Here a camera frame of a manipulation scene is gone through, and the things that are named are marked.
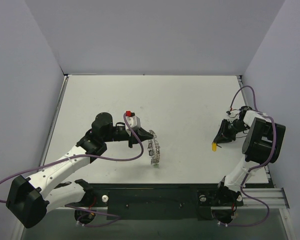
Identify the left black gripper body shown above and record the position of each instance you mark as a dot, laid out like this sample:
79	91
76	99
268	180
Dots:
131	137

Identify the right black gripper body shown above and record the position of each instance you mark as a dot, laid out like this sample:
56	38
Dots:
226	130

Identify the yellow tagged key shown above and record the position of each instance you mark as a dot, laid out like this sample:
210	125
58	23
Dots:
214	146

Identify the large silver keyring disc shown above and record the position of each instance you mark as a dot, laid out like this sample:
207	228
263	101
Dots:
153	148

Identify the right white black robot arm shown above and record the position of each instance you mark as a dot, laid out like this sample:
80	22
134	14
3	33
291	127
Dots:
261	146

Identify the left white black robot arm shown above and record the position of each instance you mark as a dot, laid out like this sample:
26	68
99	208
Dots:
31	198

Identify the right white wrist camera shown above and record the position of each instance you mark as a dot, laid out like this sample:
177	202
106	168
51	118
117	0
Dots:
232	115

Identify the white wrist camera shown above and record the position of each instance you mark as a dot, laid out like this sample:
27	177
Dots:
131	121
232	115

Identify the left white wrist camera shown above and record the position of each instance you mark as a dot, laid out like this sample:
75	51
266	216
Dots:
131	121

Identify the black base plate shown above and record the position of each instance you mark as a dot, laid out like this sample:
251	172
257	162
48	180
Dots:
159	211

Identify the aluminium front rail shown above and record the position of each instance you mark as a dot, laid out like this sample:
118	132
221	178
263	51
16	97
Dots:
265	197

